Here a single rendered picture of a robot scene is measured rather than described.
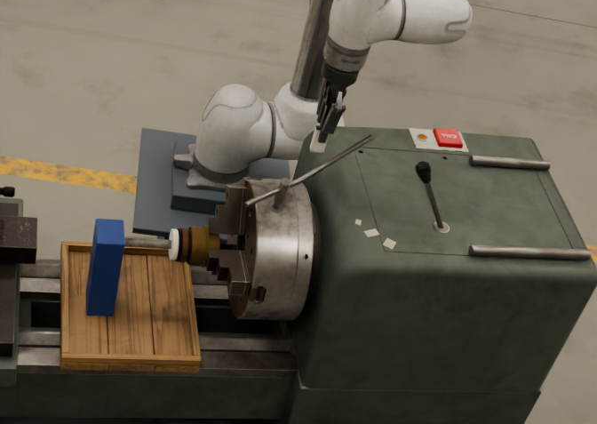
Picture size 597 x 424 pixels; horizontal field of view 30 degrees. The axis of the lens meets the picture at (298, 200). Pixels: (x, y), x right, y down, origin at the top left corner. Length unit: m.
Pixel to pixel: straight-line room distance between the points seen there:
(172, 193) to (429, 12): 1.08
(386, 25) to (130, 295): 0.89
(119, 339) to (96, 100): 2.26
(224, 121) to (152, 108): 1.74
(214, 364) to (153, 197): 0.70
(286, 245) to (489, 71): 3.29
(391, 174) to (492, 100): 2.83
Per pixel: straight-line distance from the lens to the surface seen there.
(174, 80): 4.84
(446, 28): 2.25
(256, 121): 2.95
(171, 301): 2.61
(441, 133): 2.68
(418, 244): 2.36
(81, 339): 2.50
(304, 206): 2.39
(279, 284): 2.36
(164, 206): 3.05
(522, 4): 6.24
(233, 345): 2.58
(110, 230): 2.42
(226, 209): 2.45
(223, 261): 2.41
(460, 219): 2.47
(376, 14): 2.18
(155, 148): 3.24
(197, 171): 3.06
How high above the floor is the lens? 2.75
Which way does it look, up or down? 39 degrees down
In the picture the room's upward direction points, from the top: 16 degrees clockwise
